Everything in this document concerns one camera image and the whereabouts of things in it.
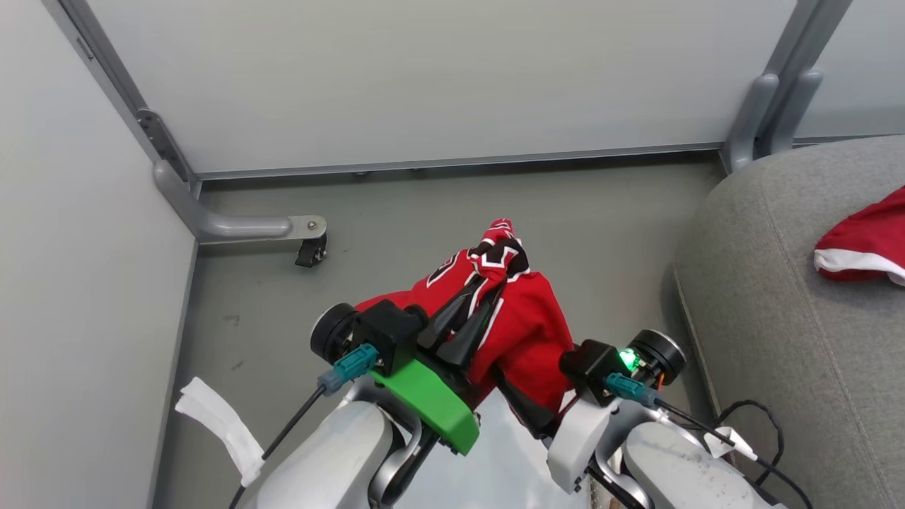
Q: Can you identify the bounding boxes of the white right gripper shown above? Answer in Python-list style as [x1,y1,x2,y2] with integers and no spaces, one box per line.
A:
[493,367,617,495]

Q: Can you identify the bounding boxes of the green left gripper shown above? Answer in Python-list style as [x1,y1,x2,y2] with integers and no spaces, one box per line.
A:
[371,279,507,456]

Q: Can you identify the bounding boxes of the red jersey black white print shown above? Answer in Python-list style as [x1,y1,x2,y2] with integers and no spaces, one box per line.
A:
[354,218,578,415]

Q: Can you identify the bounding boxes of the plain red garment white hem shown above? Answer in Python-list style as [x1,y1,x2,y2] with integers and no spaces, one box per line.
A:
[813,185,905,288]

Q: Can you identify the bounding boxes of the grey fabric sofa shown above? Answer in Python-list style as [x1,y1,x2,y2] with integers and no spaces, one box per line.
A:
[672,135,905,509]

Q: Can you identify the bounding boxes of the black caster wheel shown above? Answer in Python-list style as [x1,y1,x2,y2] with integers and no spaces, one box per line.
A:
[294,234,329,269]

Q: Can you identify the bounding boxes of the long grey partition foot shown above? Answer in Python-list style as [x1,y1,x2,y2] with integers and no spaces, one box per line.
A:
[153,159,328,245]

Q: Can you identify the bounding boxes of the short grey partition foot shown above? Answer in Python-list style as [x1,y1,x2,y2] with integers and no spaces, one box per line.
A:
[766,68,825,157]
[720,72,780,175]

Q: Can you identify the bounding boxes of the black cable with teal plug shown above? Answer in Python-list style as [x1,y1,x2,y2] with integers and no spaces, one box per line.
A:
[228,344,381,509]
[605,373,815,509]

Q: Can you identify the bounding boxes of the small white cable tag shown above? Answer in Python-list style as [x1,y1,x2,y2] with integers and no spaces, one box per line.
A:
[703,426,759,462]

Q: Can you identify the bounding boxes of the looped black cable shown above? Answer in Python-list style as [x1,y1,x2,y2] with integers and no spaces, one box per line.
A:
[707,399,787,488]

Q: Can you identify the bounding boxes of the white fabric strap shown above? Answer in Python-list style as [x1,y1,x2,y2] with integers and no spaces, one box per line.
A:
[175,376,265,488]

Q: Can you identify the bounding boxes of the grey metal hinge bracket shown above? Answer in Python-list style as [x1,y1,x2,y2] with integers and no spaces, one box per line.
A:
[135,107,197,182]

